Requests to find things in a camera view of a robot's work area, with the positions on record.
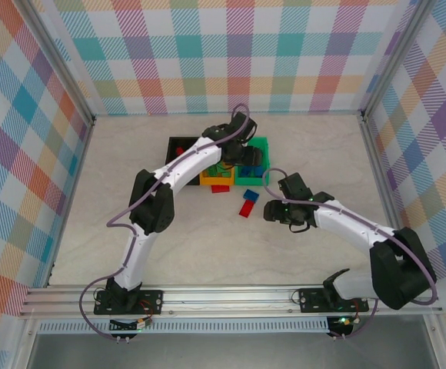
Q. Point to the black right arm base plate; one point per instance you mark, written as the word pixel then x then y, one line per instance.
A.
pixel 311 300

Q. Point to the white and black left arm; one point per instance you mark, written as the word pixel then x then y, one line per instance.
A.
pixel 192 161

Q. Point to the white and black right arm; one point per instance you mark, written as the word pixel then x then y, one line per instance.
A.
pixel 346 223

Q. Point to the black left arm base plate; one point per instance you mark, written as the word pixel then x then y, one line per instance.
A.
pixel 150 301

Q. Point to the red lego brick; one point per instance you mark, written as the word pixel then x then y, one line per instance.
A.
pixel 248 208
pixel 221 188
pixel 179 150

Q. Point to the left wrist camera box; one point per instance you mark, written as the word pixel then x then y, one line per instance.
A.
pixel 244 127

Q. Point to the aluminium frame post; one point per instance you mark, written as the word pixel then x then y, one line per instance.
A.
pixel 58 57
pixel 395 57

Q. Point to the black plastic bin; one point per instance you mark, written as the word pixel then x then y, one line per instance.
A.
pixel 171 153

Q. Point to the aluminium mounting rail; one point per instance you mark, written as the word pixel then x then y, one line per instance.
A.
pixel 227 300

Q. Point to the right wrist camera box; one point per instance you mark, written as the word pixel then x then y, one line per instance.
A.
pixel 294 186

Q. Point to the blue lego brick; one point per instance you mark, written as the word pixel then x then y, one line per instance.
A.
pixel 251 195
pixel 258 171
pixel 246 171

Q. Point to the green plastic bin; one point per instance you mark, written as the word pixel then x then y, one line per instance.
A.
pixel 250 181

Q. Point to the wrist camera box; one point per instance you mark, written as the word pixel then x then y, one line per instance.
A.
pixel 294 186
pixel 244 127

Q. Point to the small controller board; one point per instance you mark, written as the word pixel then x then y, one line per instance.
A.
pixel 342 322
pixel 130 326

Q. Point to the yellow plastic bin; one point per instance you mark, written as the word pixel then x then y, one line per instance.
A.
pixel 217 180

